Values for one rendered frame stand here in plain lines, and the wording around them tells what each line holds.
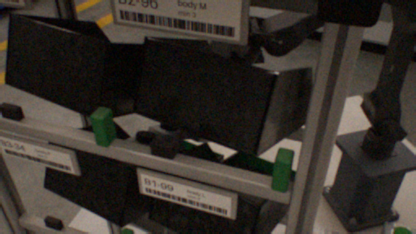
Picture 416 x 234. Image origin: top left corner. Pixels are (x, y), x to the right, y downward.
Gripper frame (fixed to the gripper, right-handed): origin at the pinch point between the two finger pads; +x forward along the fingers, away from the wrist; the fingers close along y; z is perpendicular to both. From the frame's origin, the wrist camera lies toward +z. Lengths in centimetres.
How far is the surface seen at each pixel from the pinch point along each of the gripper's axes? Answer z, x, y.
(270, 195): 24.1, 21.7, 22.9
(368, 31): -184, -250, -17
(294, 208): 23.8, 21.8, 24.9
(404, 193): -54, -30, 36
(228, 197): 23.4, 22.9, 19.9
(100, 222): -39, 18, -28
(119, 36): -177, -163, -221
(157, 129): 2.4, 8.5, -3.5
